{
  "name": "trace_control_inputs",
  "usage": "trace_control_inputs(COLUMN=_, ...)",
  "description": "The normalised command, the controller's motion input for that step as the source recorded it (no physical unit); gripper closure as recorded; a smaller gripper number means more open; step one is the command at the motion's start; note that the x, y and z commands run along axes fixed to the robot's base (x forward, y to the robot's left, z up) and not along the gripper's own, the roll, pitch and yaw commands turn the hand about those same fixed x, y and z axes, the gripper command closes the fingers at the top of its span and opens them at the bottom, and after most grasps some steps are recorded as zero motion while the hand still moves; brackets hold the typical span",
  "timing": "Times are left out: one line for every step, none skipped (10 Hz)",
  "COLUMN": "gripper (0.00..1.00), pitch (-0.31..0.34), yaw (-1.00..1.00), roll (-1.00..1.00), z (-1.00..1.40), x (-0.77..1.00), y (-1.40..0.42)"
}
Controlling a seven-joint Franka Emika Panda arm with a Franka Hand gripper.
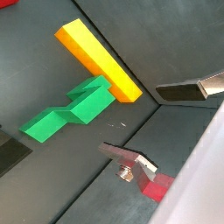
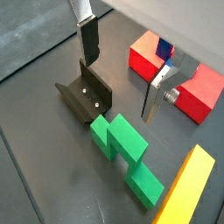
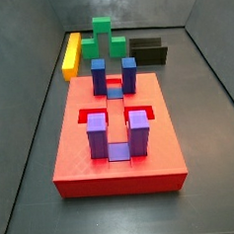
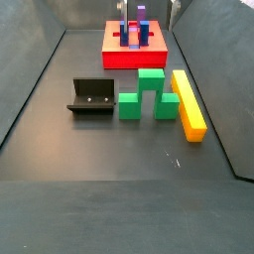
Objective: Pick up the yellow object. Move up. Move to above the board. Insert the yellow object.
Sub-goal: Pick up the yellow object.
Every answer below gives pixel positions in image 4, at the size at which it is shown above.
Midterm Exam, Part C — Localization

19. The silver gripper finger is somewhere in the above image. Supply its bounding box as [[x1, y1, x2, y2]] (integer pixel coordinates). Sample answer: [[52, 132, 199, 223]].
[[169, 0, 181, 30]]

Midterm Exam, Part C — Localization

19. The yellow long block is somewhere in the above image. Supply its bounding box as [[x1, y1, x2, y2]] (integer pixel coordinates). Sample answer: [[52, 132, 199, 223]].
[[171, 69, 207, 142]]

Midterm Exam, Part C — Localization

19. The red insertion board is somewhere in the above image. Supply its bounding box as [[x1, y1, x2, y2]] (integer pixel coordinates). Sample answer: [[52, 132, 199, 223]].
[[101, 21, 168, 69]]

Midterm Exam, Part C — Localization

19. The blue U-shaped block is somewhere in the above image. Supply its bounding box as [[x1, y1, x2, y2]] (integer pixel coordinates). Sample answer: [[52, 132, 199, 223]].
[[120, 21, 149, 49]]

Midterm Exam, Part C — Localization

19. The green arch block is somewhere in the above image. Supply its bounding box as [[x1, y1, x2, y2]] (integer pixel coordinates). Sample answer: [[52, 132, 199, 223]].
[[118, 68, 180, 120]]

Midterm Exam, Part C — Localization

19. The black angled bracket holder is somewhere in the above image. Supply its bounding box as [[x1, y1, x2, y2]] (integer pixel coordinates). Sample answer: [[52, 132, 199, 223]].
[[66, 77, 115, 112]]

